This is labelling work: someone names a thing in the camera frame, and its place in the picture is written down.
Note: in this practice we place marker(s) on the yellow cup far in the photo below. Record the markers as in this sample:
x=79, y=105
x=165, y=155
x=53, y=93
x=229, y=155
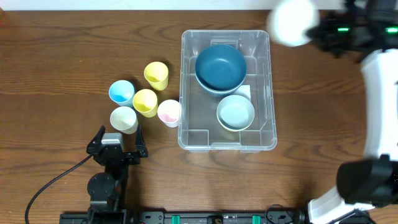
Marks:
x=157, y=74

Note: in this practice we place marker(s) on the yellow small bowl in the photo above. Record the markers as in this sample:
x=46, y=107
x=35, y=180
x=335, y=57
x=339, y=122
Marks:
x=233, y=127

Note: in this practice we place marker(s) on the clear plastic storage bin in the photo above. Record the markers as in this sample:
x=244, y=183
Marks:
x=199, y=129

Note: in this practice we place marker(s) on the light blue cup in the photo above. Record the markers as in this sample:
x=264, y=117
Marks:
x=122, y=92

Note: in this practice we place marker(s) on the dark teal bowl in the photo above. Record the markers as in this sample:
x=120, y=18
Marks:
x=220, y=69

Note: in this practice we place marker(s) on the pink cup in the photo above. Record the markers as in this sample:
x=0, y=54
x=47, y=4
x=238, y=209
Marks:
x=169, y=113

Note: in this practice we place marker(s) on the yellow cup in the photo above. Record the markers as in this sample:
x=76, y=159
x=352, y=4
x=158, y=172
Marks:
x=157, y=74
x=145, y=102

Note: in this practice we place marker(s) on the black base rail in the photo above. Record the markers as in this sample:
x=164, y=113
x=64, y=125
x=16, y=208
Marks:
x=277, y=216

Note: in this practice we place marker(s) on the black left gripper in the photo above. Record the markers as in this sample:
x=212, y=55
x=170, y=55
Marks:
x=130, y=156

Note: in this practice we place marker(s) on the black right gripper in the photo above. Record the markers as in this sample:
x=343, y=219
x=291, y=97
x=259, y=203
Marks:
x=324, y=35

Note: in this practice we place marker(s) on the white label sticker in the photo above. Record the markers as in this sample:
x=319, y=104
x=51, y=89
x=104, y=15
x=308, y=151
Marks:
x=245, y=91

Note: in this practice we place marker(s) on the light blue-grey small bowl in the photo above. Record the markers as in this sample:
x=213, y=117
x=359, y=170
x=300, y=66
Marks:
x=235, y=108

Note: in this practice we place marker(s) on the white small bowl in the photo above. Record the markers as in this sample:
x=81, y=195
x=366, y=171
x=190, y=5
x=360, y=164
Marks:
x=288, y=23

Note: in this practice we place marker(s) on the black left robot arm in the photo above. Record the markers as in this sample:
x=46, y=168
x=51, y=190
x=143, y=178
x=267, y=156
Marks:
x=107, y=189

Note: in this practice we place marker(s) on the yellow cup near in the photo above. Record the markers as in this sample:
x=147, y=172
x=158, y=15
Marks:
x=145, y=102

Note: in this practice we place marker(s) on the pale green cup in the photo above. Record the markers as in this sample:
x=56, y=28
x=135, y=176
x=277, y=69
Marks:
x=124, y=119

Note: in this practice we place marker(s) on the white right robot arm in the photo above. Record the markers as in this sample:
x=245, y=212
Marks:
x=371, y=182

